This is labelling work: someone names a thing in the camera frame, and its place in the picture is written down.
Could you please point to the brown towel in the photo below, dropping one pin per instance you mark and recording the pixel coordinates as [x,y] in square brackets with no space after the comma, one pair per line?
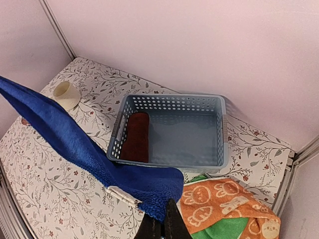
[136,146]

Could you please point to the orange patterned towel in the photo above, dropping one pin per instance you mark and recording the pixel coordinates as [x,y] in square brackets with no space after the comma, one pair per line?
[262,222]

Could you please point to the left aluminium frame post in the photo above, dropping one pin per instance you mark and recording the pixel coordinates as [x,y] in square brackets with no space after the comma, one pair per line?
[58,30]

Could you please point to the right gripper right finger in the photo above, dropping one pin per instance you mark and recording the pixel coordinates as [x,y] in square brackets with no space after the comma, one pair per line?
[174,226]

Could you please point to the right aluminium frame post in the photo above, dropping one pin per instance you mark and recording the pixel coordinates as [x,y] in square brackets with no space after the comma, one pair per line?
[295,161]

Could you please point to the aluminium frame post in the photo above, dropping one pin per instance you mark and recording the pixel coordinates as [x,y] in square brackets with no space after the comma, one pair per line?
[58,30]
[295,161]

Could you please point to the light blue plastic basket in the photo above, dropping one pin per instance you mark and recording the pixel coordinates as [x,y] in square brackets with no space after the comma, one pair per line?
[188,132]

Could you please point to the front aluminium rail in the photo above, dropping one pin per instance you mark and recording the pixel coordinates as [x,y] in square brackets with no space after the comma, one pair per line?
[13,223]

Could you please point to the floral table mat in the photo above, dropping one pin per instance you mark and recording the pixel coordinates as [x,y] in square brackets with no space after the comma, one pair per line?
[63,201]

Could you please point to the green towel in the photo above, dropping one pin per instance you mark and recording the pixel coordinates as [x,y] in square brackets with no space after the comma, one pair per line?
[210,208]

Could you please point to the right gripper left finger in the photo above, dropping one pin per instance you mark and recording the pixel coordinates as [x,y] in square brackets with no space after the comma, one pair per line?
[150,228]

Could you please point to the blue towel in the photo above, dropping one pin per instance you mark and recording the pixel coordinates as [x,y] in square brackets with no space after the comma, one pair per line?
[157,189]

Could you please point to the cream ceramic mug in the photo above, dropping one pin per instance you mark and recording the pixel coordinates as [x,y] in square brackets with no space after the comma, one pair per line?
[66,95]

